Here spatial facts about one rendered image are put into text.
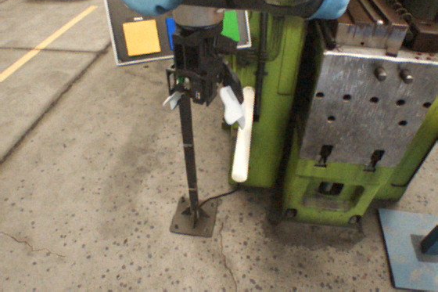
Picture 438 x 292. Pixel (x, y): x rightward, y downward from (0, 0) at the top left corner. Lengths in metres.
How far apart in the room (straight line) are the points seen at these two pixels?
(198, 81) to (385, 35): 0.68
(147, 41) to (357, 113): 0.70
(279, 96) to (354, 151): 0.35
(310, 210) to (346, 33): 0.83
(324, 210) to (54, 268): 1.25
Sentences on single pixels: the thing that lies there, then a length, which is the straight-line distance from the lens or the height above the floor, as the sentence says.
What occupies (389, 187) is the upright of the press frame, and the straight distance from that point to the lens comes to 1.72.
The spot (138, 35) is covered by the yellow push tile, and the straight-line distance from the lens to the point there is 0.73.
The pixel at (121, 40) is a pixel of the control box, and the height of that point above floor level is 1.01.
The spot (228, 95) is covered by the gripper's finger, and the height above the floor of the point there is 1.01.
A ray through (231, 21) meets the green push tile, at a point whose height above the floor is 1.02.
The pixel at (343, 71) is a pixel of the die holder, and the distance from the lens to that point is 0.95.
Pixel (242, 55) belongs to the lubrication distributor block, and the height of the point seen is 0.80.
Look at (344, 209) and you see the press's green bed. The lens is 1.48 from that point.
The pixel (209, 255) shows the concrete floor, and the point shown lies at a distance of 1.43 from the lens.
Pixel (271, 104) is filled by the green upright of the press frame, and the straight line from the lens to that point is 1.24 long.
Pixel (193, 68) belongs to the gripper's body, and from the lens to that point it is 0.45.
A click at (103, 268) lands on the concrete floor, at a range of 1.50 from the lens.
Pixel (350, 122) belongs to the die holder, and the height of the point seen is 0.67.
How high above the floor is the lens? 1.30
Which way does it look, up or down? 41 degrees down
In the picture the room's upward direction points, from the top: straight up
